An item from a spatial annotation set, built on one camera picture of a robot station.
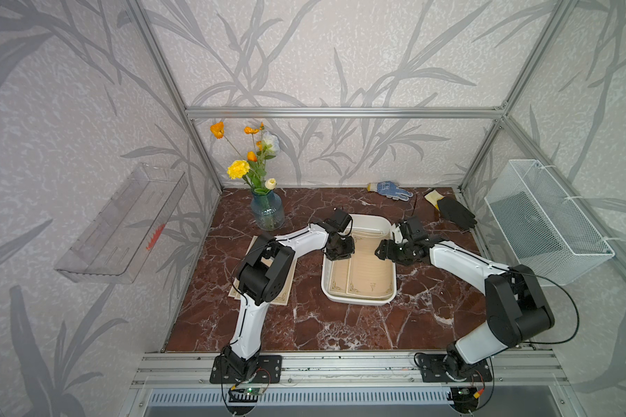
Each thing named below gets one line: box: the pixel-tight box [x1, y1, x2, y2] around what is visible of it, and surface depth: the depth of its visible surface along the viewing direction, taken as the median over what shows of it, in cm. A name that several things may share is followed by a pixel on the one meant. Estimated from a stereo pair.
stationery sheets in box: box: [329, 229, 394, 300], surface depth 93 cm
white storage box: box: [320, 213, 398, 306], surface depth 92 cm
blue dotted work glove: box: [366, 180, 414, 202], surface depth 122 cm
